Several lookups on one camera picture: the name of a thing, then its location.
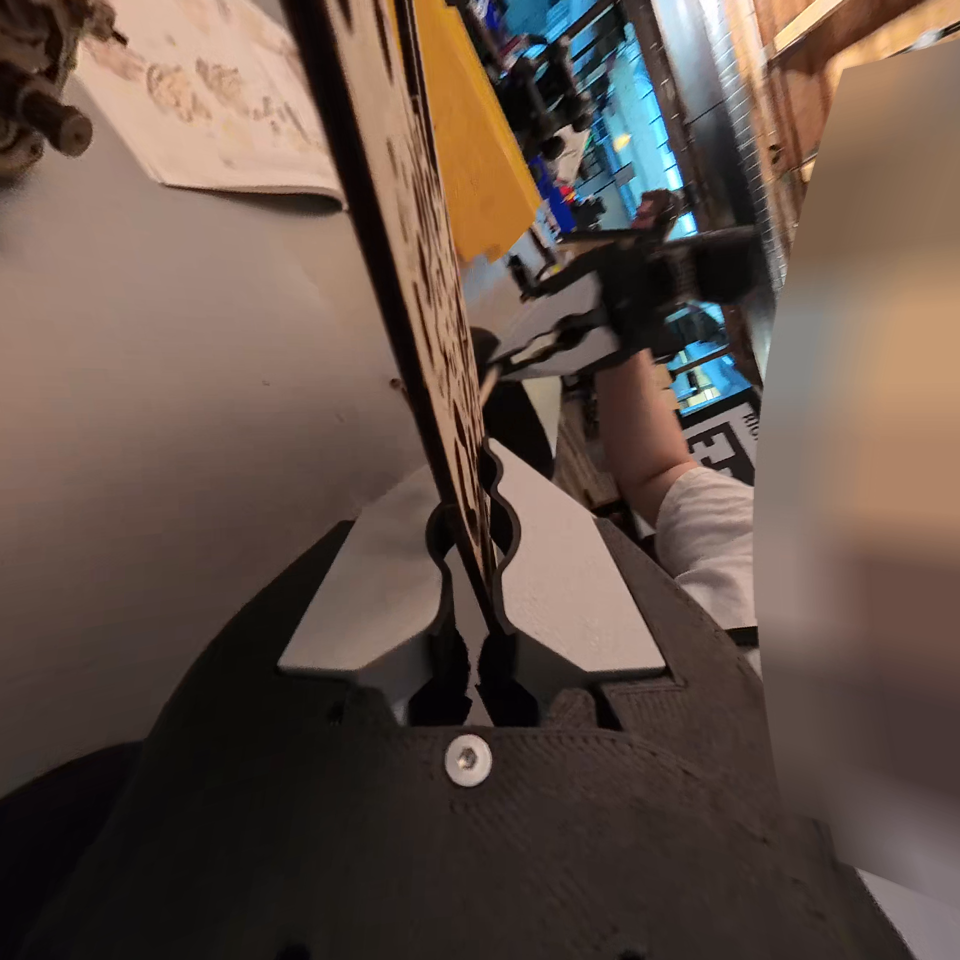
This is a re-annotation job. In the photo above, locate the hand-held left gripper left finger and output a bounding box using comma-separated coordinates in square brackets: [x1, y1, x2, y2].
[277, 465, 460, 725]

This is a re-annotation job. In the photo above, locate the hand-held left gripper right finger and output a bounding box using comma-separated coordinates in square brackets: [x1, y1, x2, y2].
[480, 438, 669, 725]

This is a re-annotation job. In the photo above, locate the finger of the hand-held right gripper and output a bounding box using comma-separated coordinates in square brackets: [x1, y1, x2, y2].
[486, 328, 625, 384]
[497, 279, 610, 355]

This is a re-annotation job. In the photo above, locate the wooden parts sheet with rings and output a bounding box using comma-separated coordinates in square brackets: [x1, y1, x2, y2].
[287, 0, 502, 637]

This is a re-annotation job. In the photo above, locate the person's right forearm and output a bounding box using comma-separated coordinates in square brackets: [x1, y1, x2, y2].
[592, 348, 700, 519]

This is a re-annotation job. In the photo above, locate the dark wooden mechanical model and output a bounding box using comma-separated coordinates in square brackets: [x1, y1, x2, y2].
[0, 0, 129, 177]

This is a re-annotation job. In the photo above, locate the black white marker sign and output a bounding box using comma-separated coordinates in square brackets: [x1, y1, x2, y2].
[678, 397, 760, 485]

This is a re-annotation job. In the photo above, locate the yellow plastic bin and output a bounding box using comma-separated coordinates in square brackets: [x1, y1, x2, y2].
[408, 0, 543, 262]

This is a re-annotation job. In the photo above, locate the wooden storage rack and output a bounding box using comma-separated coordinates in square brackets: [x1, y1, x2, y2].
[750, 0, 960, 181]

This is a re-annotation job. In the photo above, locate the printed instruction booklet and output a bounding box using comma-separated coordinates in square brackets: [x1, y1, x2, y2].
[75, 0, 350, 215]

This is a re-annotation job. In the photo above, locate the silver ventilation duct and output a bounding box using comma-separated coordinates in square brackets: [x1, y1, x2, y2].
[660, 0, 785, 249]

